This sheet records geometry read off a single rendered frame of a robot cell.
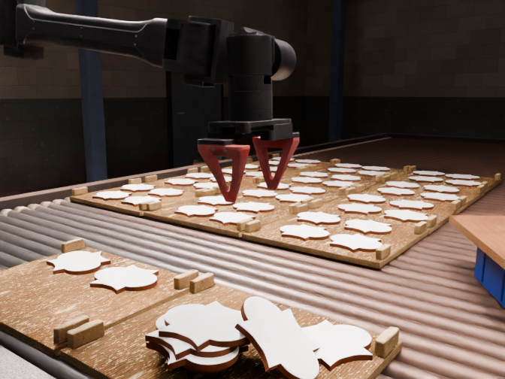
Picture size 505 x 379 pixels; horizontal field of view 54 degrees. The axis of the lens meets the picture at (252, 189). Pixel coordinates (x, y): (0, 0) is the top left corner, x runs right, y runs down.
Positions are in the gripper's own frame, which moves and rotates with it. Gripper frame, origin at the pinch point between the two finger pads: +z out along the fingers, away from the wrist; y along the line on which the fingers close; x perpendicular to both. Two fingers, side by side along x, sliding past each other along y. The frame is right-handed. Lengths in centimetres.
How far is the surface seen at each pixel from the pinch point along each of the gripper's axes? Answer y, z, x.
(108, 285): 7.0, 24.4, 41.2
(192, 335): -5.9, 20.1, 6.7
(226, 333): -2.8, 20.2, 3.1
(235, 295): 19.4, 25.9, 18.5
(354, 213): 94, 26, 27
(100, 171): 272, 60, 389
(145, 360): -7.2, 25.9, 15.1
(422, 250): 75, 29, -1
